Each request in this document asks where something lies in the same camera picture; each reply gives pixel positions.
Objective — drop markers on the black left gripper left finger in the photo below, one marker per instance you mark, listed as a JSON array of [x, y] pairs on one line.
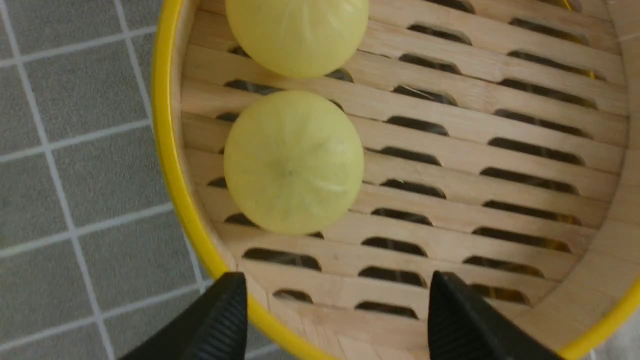
[[214, 327]]

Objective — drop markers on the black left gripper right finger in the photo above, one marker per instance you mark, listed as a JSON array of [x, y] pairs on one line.
[[461, 325]]

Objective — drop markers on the yellow steamed bun front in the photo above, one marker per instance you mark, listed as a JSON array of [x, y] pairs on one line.
[[293, 162]]

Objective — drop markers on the yellow steamed bun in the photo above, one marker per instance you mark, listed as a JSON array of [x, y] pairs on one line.
[[293, 162], [299, 38]]

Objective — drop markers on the yellow steamed bun rear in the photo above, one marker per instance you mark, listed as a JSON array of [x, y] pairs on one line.
[[299, 38]]

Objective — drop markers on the grey checked tablecloth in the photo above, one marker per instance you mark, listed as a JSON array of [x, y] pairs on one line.
[[94, 257]]

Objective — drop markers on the bamboo steamer basket yellow rim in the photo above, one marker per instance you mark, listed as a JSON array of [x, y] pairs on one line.
[[501, 144]]

